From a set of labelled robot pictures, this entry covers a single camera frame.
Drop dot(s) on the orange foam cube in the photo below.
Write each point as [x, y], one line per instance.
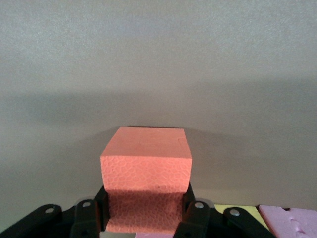
[146, 161]

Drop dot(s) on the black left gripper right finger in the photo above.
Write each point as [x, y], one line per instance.
[198, 220]

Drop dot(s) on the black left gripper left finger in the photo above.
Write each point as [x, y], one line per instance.
[86, 218]

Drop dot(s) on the yellow foam cube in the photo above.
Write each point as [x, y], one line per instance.
[252, 209]

